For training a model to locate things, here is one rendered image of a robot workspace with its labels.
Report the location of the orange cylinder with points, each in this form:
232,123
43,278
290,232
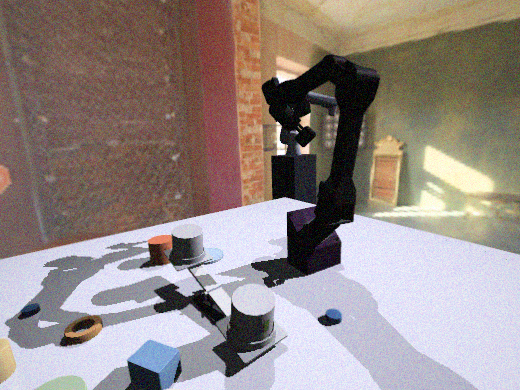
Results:
156,246

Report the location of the tan ring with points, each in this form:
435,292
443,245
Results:
74,338

